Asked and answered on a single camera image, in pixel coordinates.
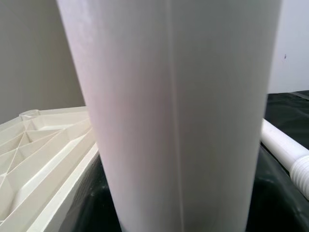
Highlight white plastic children table top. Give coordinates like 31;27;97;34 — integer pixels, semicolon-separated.
0;105;99;232

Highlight white plastic table leg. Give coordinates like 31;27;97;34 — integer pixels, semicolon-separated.
55;0;283;232
260;117;309;201

